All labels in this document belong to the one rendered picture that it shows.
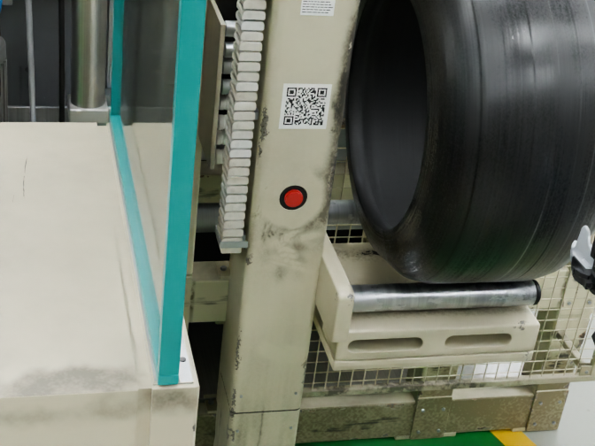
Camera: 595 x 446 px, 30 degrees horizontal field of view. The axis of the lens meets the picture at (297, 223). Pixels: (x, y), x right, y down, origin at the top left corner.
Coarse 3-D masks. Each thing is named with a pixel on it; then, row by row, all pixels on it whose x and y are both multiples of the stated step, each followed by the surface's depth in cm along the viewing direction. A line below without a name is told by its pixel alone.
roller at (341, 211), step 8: (336, 200) 206; (344, 200) 206; (352, 200) 207; (336, 208) 204; (344, 208) 205; (352, 208) 205; (328, 216) 204; (336, 216) 204; (344, 216) 205; (352, 216) 205
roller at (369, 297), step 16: (352, 288) 181; (368, 288) 181; (384, 288) 182; (400, 288) 183; (416, 288) 183; (432, 288) 184; (448, 288) 184; (464, 288) 185; (480, 288) 186; (496, 288) 186; (512, 288) 187; (528, 288) 188; (368, 304) 181; (384, 304) 182; (400, 304) 182; (416, 304) 183; (432, 304) 184; (448, 304) 185; (464, 304) 185; (480, 304) 186; (496, 304) 187; (512, 304) 188; (528, 304) 189
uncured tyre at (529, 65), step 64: (384, 0) 198; (448, 0) 160; (512, 0) 159; (576, 0) 161; (384, 64) 207; (448, 64) 157; (512, 64) 156; (576, 64) 158; (384, 128) 210; (448, 128) 158; (512, 128) 156; (576, 128) 158; (384, 192) 206; (448, 192) 161; (512, 192) 160; (576, 192) 162; (384, 256) 184; (448, 256) 168; (512, 256) 169
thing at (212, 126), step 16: (208, 0) 212; (224, 0) 213; (208, 16) 213; (224, 16) 214; (208, 32) 213; (224, 32) 201; (208, 48) 213; (224, 48) 204; (208, 64) 214; (224, 64) 206; (208, 80) 214; (224, 80) 208; (208, 96) 214; (224, 96) 210; (208, 112) 214; (224, 112) 225; (208, 128) 215; (224, 128) 212; (208, 144) 215; (224, 144) 215; (208, 160) 215
